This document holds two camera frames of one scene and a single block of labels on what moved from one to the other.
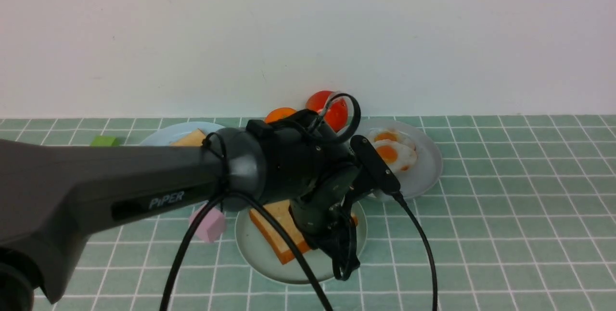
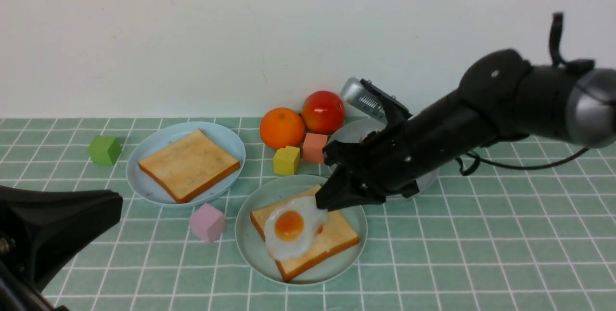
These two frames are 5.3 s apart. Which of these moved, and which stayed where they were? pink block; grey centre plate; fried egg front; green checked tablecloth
Moved: fried egg front
Stayed: pink block; green checked tablecloth; grey centre plate
